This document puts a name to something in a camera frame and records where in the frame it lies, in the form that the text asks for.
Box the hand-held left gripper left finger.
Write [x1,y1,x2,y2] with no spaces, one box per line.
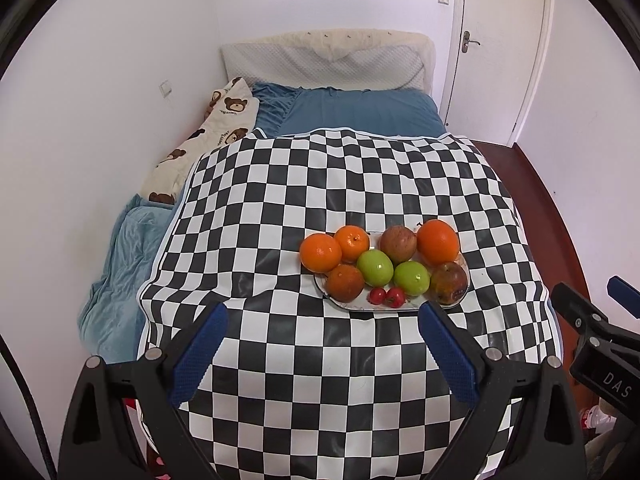
[59,302,229,480]

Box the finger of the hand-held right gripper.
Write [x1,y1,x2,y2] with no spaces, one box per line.
[606,275,640,321]
[550,282,610,343]

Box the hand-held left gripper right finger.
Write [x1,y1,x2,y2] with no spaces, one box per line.
[419,302,587,480]

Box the brown mottled apple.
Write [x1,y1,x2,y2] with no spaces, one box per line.
[429,261,469,306]

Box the green apple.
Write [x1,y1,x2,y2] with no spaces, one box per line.
[393,261,431,295]
[356,250,394,285]

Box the floral white plate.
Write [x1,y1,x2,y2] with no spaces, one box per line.
[312,232,471,313]

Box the dark reddish orange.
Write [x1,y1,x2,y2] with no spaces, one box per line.
[326,264,366,303]

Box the red and white bag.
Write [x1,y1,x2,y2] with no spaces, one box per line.
[579,400,623,433]

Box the red cloth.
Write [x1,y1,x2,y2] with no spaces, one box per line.
[122,396,146,423]

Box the large orange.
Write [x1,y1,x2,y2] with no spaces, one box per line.
[416,219,460,267]

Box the light blue blanket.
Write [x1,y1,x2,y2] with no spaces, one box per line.
[77,194,176,363]

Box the red apple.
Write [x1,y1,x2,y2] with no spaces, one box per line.
[379,226,418,264]

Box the black white checkered cloth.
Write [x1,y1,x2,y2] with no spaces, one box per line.
[136,129,563,480]

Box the bear-print pillow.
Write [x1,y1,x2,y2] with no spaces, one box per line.
[140,77,260,206]

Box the blue bed sheet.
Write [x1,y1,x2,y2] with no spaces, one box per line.
[250,82,447,138]

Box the white door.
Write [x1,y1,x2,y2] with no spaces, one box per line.
[442,0,553,147]

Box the white quilted pillow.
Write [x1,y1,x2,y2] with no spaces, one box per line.
[220,30,436,93]

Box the black cable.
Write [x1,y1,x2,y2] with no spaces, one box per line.
[0,335,57,480]

